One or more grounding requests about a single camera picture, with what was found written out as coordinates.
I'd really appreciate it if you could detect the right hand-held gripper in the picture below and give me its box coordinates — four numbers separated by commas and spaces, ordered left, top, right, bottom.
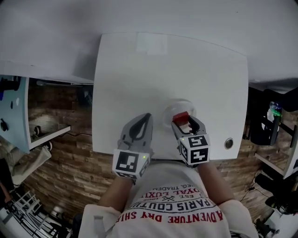
171, 115, 211, 167

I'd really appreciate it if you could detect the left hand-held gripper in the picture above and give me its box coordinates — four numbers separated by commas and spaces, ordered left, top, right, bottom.
112, 113, 155, 180

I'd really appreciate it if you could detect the small red block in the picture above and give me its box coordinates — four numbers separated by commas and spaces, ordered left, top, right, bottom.
172, 112, 190, 124

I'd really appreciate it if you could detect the clear round dish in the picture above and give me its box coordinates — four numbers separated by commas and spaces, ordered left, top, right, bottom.
162, 98, 199, 131

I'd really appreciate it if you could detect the person's right forearm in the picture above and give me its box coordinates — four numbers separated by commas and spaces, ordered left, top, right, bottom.
197, 162, 235, 207

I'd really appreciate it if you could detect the person's left forearm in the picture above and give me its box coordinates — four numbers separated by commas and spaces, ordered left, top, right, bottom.
97, 175, 137, 212

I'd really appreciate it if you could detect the person's white printed t-shirt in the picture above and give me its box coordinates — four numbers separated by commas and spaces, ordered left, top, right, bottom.
79, 159, 259, 238

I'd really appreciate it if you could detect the white shelf board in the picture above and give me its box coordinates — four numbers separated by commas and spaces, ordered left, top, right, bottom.
29, 124, 72, 150

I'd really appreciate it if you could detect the green plastic bottle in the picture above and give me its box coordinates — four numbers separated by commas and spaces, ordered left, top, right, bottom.
267, 100, 284, 122

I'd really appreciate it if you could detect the white paper sheet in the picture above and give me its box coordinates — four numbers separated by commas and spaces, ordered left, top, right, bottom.
136, 33, 169, 55

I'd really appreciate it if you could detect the beige cloth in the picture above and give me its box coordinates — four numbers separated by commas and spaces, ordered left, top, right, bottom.
11, 145, 52, 178

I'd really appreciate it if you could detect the white desk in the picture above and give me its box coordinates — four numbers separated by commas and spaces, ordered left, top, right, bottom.
0, 74, 31, 154

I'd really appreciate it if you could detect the white wire rack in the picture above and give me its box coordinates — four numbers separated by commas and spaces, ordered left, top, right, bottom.
8, 192, 48, 234

